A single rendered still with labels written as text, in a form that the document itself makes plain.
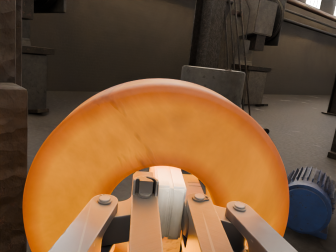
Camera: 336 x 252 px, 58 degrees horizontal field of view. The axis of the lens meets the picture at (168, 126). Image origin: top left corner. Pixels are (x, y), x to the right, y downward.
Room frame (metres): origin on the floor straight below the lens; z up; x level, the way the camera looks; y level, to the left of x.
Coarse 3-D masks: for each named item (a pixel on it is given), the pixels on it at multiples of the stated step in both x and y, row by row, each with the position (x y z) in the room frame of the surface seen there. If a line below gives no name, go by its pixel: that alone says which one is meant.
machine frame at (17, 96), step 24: (0, 0) 0.40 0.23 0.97; (0, 24) 0.40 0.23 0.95; (0, 48) 0.40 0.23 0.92; (0, 72) 0.40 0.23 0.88; (0, 96) 0.35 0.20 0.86; (24, 96) 0.37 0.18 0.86; (0, 120) 0.35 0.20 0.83; (24, 120) 0.37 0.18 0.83; (0, 144) 0.35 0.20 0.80; (24, 144) 0.37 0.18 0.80; (0, 168) 0.35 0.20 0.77; (24, 168) 0.37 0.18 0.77; (0, 192) 0.35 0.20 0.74; (0, 216) 0.35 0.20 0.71; (0, 240) 0.35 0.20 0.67; (24, 240) 0.37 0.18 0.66
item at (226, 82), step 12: (192, 72) 2.62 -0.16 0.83; (204, 72) 2.56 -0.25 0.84; (216, 72) 2.54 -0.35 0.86; (228, 72) 2.56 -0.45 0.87; (240, 72) 2.65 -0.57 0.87; (204, 84) 2.56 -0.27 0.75; (216, 84) 2.54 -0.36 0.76; (228, 84) 2.56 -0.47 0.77; (240, 84) 2.65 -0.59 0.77; (228, 96) 2.57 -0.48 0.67; (240, 96) 2.69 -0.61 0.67
